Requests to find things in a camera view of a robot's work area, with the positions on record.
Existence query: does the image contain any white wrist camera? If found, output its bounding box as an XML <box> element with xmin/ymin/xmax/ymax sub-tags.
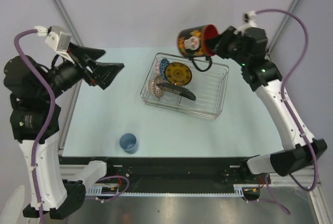
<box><xmin>234</xmin><ymin>11</ymin><xmax>259</xmax><ymax>37</ymax></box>
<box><xmin>34</xmin><ymin>25</ymin><xmax>74</xmax><ymax>64</ymax></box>

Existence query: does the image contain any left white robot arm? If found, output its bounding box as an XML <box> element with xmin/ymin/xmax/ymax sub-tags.
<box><xmin>4</xmin><ymin>44</ymin><xmax>124</xmax><ymax>220</ymax></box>

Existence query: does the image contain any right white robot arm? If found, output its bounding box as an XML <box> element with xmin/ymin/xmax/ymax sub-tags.
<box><xmin>204</xmin><ymin>27</ymin><xmax>327</xmax><ymax>183</ymax></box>

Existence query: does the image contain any yellow patterned round plate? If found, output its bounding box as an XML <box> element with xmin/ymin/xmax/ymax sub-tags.
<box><xmin>164</xmin><ymin>62</ymin><xmax>193</xmax><ymax>86</ymax></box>

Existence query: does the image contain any black floral square plate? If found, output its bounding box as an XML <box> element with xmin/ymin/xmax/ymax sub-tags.
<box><xmin>157</xmin><ymin>83</ymin><xmax>197</xmax><ymax>101</ymax></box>

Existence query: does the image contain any red and black mug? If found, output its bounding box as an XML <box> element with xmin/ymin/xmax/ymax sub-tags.
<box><xmin>177</xmin><ymin>24</ymin><xmax>219</xmax><ymax>72</ymax></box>

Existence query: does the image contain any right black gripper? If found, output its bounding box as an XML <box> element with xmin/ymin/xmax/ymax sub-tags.
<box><xmin>201</xmin><ymin>26</ymin><xmax>248</xmax><ymax>67</ymax></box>

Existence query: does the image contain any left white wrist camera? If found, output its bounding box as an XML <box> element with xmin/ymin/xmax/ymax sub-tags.
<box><xmin>34</xmin><ymin>25</ymin><xmax>74</xmax><ymax>64</ymax></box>

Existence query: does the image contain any left slotted cable duct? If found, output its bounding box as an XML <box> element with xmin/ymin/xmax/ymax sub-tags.
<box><xmin>86</xmin><ymin>183</ymin><xmax>120</xmax><ymax>197</ymax></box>

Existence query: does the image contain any slotted cable duct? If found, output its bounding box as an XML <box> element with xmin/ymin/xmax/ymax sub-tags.
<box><xmin>234</xmin><ymin>184</ymin><xmax>261</xmax><ymax>200</ymax></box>
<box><xmin>86</xmin><ymin>183</ymin><xmax>120</xmax><ymax>197</ymax></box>

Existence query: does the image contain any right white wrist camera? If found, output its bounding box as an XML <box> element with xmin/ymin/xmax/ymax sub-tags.
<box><xmin>234</xmin><ymin>11</ymin><xmax>259</xmax><ymax>37</ymax></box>

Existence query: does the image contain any light blue plastic cup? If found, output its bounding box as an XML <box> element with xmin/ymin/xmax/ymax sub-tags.
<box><xmin>119</xmin><ymin>133</ymin><xmax>138</xmax><ymax>154</ymax></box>

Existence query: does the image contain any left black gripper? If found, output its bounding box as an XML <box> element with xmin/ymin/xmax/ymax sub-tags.
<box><xmin>42</xmin><ymin>40</ymin><xmax>125</xmax><ymax>97</ymax></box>

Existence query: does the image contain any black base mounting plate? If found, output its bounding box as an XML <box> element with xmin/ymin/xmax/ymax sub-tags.
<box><xmin>58</xmin><ymin>156</ymin><xmax>271</xmax><ymax>194</ymax></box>

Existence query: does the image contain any right slotted cable duct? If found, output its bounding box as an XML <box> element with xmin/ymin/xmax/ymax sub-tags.
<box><xmin>234</xmin><ymin>184</ymin><xmax>261</xmax><ymax>200</ymax></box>

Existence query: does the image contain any blue triangle patterned bowl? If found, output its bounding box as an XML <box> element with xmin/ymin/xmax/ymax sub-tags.
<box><xmin>155</xmin><ymin>58</ymin><xmax>170</xmax><ymax>81</ymax></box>

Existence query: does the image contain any red patterned white bowl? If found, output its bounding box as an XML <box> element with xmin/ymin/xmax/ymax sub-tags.
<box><xmin>147</xmin><ymin>75</ymin><xmax>164</xmax><ymax>98</ymax></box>

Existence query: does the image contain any steel wire dish rack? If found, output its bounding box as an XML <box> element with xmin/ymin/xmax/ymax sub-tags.
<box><xmin>140</xmin><ymin>52</ymin><xmax>229</xmax><ymax>120</ymax></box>

